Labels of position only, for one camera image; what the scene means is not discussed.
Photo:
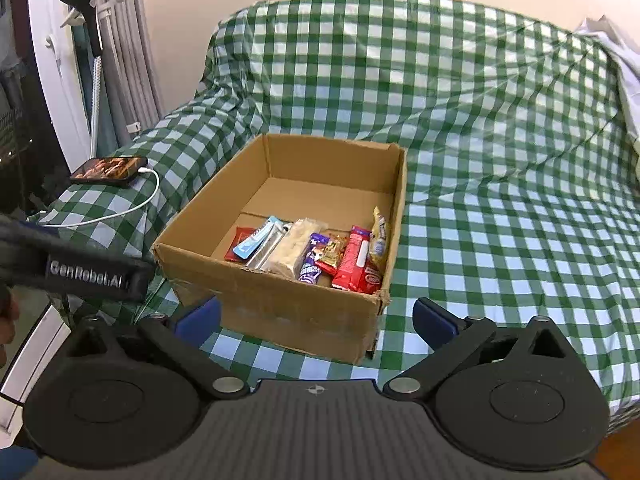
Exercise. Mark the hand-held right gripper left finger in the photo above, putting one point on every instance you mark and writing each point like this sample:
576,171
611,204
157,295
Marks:
200,317

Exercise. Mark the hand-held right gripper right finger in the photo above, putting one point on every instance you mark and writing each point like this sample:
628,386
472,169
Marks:
435,325

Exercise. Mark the light blue snack bar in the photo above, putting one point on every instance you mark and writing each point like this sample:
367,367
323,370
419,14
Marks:
252,244

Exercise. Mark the silver snack bar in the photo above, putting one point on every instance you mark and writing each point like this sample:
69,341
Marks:
272,250

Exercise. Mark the cream snack bar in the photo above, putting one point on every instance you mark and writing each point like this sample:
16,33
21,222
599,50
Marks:
379,242

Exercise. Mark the red snack bar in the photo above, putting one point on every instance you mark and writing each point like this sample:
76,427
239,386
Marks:
355,260

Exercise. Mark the white wafer packet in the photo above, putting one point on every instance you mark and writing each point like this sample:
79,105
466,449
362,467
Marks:
295,250

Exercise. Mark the purple chocolate bar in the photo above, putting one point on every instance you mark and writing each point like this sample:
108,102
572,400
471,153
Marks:
311,262

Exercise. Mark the small gold candy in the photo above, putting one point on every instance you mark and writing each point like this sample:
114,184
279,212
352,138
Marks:
332,252

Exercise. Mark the brown cardboard box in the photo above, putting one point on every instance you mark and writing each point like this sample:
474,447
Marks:
310,170

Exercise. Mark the person's left hand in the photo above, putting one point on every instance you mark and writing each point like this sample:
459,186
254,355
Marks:
7,320

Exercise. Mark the black smartphone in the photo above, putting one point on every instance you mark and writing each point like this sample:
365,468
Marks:
107,169

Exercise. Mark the white curtain clip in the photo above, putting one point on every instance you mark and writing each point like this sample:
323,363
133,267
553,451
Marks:
132,126

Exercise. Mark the person's blue trousers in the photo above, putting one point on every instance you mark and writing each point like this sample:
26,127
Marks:
15,465

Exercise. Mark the green checked sofa cover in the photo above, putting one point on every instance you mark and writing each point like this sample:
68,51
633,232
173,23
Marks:
450,110

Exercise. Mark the black garment steamer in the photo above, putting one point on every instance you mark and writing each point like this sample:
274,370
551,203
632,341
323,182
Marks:
92,25

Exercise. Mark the pale blue printed sheet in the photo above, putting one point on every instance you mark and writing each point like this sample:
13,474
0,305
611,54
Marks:
630,85

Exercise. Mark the white door frame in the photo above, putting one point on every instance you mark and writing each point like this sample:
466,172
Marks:
55,85

